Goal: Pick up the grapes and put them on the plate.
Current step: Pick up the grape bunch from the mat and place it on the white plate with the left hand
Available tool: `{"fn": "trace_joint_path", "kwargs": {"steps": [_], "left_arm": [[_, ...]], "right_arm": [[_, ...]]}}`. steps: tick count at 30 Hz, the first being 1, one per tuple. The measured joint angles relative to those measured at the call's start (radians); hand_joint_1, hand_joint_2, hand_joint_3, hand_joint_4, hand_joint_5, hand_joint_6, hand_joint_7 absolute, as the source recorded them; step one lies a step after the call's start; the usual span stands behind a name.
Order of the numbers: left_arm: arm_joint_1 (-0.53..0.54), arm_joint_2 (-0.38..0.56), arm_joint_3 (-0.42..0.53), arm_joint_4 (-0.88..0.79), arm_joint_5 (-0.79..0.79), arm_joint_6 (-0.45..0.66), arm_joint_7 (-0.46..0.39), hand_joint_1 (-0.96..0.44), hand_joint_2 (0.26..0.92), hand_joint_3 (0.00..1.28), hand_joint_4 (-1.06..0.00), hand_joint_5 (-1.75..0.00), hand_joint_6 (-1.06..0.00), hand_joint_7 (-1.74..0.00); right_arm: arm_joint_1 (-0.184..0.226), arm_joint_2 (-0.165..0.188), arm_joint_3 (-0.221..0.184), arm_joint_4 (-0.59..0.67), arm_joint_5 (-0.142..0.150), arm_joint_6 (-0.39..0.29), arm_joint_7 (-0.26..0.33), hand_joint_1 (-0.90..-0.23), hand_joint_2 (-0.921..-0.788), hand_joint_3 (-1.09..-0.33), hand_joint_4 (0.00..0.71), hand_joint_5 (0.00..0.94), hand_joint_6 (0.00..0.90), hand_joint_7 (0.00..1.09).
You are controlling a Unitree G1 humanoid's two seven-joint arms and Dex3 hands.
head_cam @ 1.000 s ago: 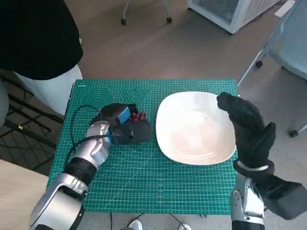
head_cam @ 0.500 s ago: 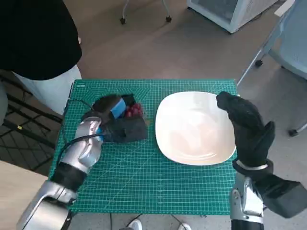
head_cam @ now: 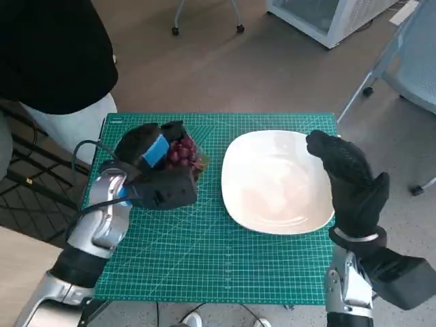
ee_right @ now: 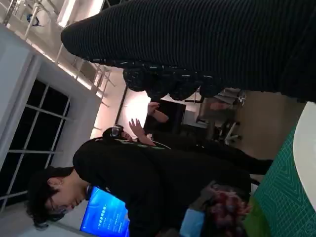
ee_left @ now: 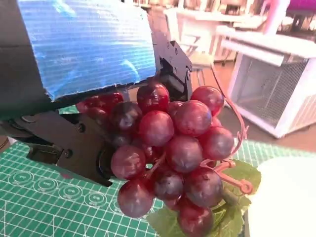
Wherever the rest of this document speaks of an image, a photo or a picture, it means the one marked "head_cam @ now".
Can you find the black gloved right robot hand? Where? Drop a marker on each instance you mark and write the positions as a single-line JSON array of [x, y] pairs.
[[354, 190]]

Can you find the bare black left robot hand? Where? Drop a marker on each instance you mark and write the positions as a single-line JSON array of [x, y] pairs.
[[136, 144]]

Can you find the red toy grape bunch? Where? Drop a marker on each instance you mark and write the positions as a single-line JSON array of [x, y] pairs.
[[182, 155]]

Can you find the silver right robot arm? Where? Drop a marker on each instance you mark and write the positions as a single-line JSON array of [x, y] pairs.
[[351, 286]]

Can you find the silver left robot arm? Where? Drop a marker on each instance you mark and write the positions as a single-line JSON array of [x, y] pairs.
[[98, 221]]

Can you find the white square plate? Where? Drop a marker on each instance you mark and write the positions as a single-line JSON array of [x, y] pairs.
[[272, 184]]

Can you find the black patterned floor mat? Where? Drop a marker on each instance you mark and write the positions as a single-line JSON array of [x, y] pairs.
[[37, 190]]

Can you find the green cutting mat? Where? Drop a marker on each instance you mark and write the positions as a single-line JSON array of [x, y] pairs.
[[211, 245]]

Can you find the person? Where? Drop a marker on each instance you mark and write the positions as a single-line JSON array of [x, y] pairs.
[[51, 51]]

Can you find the grey mesh chair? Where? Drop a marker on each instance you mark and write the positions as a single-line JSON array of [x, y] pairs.
[[412, 75]]

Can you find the office chair with casters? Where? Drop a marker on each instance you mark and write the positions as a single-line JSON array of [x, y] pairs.
[[240, 27]]

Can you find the white shoe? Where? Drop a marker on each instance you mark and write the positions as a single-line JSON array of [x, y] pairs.
[[263, 323], [192, 320]]

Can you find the light wooden desk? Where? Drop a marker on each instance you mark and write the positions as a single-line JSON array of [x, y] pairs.
[[24, 272]]

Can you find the white glass-front cabinet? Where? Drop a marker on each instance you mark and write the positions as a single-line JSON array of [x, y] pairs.
[[340, 20]]

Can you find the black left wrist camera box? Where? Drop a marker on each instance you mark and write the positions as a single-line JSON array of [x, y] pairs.
[[167, 190]]

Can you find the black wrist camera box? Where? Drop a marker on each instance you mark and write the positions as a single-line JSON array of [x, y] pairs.
[[167, 190], [402, 279]]

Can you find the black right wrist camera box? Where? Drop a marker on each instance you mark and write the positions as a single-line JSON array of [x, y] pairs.
[[402, 279]]

